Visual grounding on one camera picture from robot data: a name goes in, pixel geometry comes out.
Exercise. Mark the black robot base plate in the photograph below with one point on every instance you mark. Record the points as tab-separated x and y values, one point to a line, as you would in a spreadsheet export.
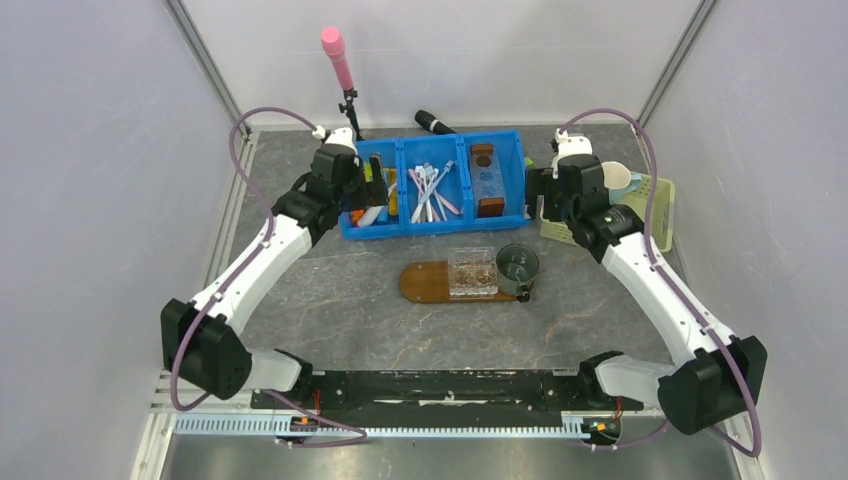
452	398

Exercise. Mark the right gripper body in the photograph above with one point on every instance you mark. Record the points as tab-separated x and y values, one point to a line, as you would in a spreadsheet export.
566	203

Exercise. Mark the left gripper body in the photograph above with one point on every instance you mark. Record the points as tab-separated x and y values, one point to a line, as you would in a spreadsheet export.
354	196

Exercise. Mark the light blue toothbrush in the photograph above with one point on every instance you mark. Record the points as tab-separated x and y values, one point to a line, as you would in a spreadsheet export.
432	189

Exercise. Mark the acrylic holder with wood ends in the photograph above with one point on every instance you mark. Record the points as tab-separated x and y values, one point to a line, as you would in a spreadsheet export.
487	181

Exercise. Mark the black microphone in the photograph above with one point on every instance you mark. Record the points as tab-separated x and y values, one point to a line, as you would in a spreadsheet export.
432	124

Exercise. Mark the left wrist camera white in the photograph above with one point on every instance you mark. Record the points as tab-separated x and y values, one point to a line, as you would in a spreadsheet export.
344	137

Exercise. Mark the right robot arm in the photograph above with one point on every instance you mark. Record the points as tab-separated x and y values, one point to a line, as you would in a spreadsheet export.
714	374

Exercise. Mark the dark green enamel mug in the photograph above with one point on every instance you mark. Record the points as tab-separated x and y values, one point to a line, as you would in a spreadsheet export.
517	267

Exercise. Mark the light green plastic basket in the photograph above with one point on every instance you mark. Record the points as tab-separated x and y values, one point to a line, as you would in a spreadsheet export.
662	210

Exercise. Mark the white toothpaste tube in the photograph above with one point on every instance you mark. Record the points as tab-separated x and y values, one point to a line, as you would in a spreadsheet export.
370	216

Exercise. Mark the clear acrylic toothbrush holder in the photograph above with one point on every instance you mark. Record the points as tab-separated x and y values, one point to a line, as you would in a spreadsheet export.
472	274

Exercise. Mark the blue three-compartment bin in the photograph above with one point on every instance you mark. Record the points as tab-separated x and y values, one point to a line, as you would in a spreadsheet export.
446	184

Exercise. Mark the oval wooden tray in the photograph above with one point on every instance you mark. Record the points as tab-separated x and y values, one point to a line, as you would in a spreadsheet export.
427	283

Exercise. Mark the pink microphone on stand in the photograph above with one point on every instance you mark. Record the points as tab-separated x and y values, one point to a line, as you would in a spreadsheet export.
334	47

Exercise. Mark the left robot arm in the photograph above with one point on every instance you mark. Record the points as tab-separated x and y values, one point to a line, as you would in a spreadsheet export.
202	336

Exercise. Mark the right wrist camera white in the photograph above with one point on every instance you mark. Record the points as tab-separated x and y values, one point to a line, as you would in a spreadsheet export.
569	144

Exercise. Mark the white cable duct strip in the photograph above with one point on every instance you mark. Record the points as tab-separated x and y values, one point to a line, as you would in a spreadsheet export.
288	426

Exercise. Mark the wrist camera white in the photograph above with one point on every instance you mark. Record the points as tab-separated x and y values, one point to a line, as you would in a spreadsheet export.
569	144
344	137

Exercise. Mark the light blue mug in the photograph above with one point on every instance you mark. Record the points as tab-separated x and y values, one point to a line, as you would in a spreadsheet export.
619	180

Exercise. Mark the white toothbrush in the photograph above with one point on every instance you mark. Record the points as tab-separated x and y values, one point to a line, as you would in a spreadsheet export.
424	211

